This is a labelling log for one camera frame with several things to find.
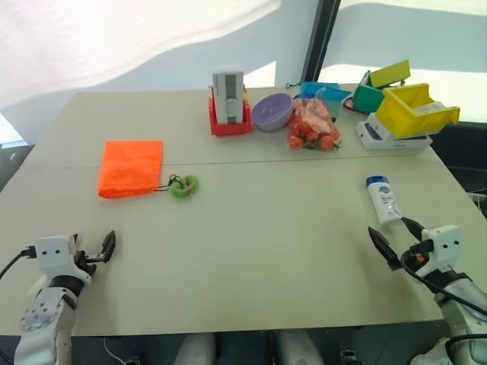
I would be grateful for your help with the red plastic bin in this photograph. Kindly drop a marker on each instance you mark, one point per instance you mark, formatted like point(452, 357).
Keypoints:
point(232, 128)

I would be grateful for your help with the large yellow plastic bin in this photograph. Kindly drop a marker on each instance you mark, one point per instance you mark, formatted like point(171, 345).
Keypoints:
point(403, 118)

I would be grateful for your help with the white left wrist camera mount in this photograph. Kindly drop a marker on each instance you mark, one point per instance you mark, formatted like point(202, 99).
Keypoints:
point(53, 254)

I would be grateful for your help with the white and grey carton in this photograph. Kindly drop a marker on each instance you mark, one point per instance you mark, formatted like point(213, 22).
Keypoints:
point(228, 95)

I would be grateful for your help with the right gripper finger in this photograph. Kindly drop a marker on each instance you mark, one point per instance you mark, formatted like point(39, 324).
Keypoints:
point(414, 229)
point(384, 247)

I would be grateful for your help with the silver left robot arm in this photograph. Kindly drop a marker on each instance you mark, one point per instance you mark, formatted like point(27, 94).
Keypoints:
point(42, 308)

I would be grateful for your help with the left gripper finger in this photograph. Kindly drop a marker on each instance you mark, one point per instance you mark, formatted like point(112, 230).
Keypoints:
point(74, 241)
point(108, 245)

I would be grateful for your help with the pale grey rounded shape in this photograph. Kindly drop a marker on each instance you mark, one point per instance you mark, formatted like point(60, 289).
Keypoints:
point(300, 348)
point(194, 350)

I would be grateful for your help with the clear bag of toy fruit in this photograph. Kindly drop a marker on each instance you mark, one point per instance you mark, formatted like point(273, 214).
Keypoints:
point(312, 125)

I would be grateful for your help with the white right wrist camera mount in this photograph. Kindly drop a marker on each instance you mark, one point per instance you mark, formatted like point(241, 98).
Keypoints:
point(443, 243)

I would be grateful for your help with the white tube with blue cap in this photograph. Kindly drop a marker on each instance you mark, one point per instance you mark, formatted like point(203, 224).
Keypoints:
point(384, 201)

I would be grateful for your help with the flat white box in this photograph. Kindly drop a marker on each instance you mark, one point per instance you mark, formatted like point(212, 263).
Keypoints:
point(384, 140)

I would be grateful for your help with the green plastic bin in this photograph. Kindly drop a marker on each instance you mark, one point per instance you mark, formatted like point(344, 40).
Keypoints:
point(367, 99)

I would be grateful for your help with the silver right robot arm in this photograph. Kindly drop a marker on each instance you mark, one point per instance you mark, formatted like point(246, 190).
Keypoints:
point(462, 304)

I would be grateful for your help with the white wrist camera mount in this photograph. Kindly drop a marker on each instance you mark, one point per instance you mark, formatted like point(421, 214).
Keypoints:
point(443, 243)
point(53, 254)

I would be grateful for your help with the blue plastic bin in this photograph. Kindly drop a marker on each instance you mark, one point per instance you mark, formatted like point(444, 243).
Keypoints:
point(316, 88)

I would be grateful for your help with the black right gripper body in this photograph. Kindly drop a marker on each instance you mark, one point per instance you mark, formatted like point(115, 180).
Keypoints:
point(418, 256)

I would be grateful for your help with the dark window pillar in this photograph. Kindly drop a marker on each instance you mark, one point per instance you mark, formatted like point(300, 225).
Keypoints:
point(321, 38)

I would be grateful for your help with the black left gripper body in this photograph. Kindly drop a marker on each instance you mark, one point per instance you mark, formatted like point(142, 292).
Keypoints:
point(88, 260)

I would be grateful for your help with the small yellow plastic bin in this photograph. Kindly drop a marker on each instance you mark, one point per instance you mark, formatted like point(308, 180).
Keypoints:
point(390, 73)

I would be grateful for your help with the purple plastic bowl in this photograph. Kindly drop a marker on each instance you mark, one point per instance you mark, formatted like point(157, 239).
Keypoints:
point(272, 112)

